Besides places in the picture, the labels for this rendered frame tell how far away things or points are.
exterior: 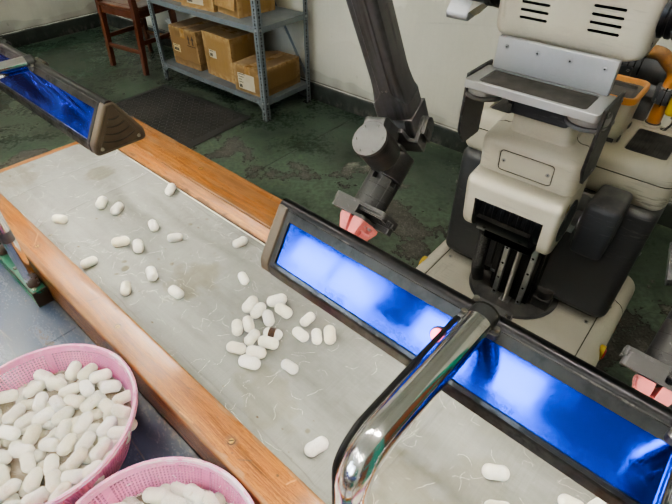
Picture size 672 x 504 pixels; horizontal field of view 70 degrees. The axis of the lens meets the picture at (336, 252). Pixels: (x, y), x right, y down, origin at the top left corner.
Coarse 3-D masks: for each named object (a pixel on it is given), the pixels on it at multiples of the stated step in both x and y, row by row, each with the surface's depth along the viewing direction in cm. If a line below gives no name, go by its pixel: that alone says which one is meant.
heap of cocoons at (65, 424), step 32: (32, 384) 75; (64, 384) 76; (96, 384) 77; (0, 416) 73; (32, 416) 71; (64, 416) 71; (96, 416) 72; (128, 416) 72; (0, 448) 69; (32, 448) 68; (64, 448) 67; (96, 448) 67; (0, 480) 64; (32, 480) 64; (64, 480) 64
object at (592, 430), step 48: (288, 240) 48; (336, 240) 45; (336, 288) 45; (384, 288) 42; (432, 288) 39; (384, 336) 42; (432, 336) 39; (528, 336) 35; (480, 384) 37; (528, 384) 35; (576, 384) 33; (624, 384) 32; (528, 432) 35; (576, 432) 34; (624, 432) 32; (576, 480) 34; (624, 480) 32
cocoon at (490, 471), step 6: (486, 468) 64; (492, 468) 63; (498, 468) 63; (504, 468) 63; (486, 474) 63; (492, 474) 63; (498, 474) 63; (504, 474) 63; (498, 480) 63; (504, 480) 63
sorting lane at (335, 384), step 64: (0, 192) 116; (64, 192) 116; (128, 192) 116; (128, 256) 98; (192, 256) 98; (256, 256) 98; (192, 320) 85; (256, 320) 85; (320, 320) 85; (256, 384) 75; (320, 384) 75; (384, 384) 75; (448, 448) 68; (512, 448) 68
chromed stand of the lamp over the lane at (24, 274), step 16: (0, 64) 75; (16, 64) 76; (32, 64) 77; (48, 64) 79; (0, 224) 85; (0, 240) 87; (16, 240) 89; (0, 256) 102; (16, 256) 90; (16, 272) 98; (32, 272) 93; (32, 288) 94
